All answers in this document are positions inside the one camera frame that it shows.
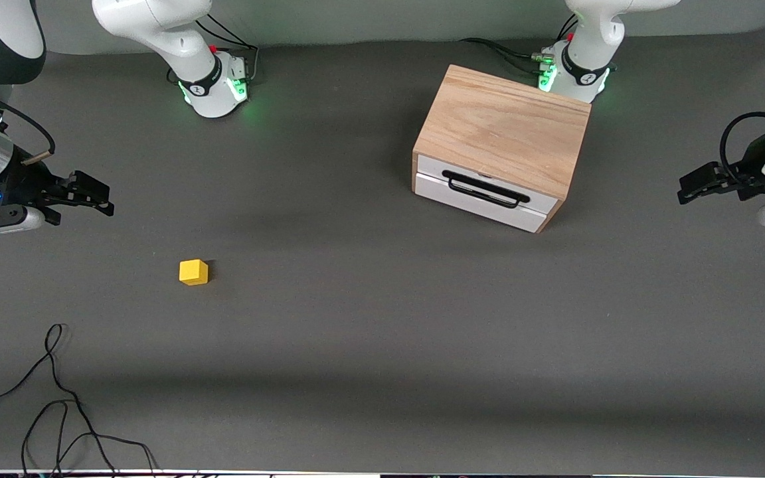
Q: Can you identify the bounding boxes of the wooden drawer cabinet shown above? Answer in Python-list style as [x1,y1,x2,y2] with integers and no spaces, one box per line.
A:
[411,64,592,234]

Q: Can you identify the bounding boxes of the loose thin black cable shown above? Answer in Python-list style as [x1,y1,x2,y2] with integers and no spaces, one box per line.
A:
[0,323,159,478]

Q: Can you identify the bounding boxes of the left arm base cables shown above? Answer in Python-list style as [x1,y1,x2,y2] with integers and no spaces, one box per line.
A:
[459,15,579,75]

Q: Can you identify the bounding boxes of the white-fronted wooden drawer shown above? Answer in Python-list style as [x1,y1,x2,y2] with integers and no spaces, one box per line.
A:
[414,154,559,234]

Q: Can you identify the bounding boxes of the yellow cube block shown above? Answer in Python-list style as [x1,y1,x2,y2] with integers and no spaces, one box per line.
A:
[179,259,210,287]

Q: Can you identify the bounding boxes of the black metal drawer handle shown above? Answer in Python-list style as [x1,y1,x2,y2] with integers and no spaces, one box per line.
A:
[442,170,531,209]

